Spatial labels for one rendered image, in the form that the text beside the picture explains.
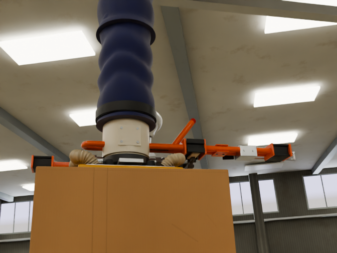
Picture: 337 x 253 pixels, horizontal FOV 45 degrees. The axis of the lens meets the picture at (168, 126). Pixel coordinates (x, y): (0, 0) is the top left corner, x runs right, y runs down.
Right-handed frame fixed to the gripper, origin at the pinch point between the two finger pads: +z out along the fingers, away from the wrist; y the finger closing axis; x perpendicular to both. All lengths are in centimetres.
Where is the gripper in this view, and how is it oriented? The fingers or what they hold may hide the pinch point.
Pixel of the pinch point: (193, 149)
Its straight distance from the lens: 154.5
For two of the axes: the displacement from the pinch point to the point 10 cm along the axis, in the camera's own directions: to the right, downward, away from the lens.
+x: -9.7, -0.2, -2.4
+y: 0.7, 9.3, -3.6
